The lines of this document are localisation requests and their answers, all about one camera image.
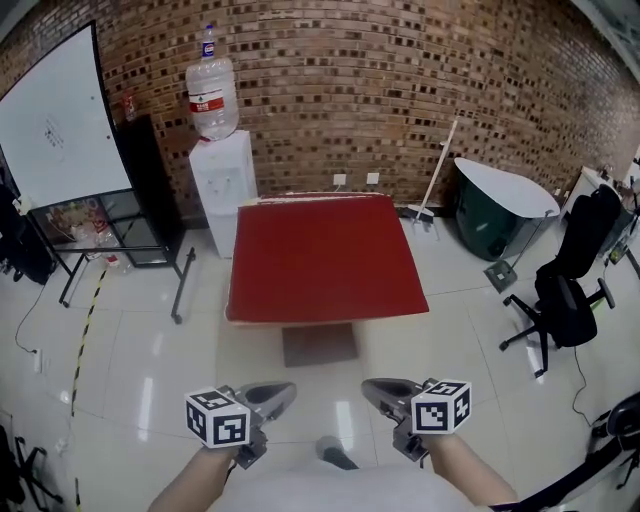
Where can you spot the black tripod stand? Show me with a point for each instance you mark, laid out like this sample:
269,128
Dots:
27,470

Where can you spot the white water dispenser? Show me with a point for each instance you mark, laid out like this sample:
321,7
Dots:
225,170

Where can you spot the red cloth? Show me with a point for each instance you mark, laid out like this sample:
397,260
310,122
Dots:
320,260

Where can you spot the white pole with base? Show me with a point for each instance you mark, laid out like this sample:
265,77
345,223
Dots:
435,170

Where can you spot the large clear water jug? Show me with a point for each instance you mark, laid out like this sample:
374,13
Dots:
212,100

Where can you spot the person's light shirt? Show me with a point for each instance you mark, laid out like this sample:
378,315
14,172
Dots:
350,492

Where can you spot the person's grey shoe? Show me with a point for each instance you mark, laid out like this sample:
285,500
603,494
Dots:
335,452

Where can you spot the pile of empty water jugs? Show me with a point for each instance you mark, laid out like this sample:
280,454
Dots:
95,235

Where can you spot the floor faucet stand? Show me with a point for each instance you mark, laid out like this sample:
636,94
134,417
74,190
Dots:
501,276

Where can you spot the white wall socket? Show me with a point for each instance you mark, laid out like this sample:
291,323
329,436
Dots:
373,178
340,180

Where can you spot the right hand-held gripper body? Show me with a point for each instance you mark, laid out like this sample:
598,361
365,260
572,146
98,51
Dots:
440,410

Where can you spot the white floor power strip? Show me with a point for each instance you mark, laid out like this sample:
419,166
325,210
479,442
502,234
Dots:
41,360

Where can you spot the black office chair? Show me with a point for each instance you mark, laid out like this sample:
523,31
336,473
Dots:
575,300

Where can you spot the dark green white bathtub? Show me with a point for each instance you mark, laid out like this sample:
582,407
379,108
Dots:
500,205

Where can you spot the person's left forearm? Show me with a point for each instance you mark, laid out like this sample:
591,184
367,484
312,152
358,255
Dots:
195,480

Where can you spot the small blue label bottle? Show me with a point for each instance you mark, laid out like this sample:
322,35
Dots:
209,45

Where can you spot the light wooden pedestal table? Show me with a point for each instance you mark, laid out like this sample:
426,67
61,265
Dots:
320,346

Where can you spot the whiteboard on black rolling stand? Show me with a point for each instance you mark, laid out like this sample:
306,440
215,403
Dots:
55,125

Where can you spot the person's right forearm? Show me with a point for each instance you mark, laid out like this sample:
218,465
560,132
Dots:
465,465

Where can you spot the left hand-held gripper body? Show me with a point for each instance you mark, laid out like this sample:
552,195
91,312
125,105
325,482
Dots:
220,425

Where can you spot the white counter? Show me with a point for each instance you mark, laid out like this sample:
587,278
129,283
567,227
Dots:
590,185

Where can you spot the yellow black floor tape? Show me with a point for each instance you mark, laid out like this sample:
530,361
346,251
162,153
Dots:
82,345

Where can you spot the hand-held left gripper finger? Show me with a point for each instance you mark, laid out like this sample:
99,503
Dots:
272,384
277,406

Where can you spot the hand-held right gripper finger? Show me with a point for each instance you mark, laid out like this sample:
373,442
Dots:
395,382
392,405

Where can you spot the red wall sign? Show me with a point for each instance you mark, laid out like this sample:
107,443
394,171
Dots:
129,108

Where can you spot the black bag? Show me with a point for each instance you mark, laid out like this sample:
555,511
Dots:
25,240

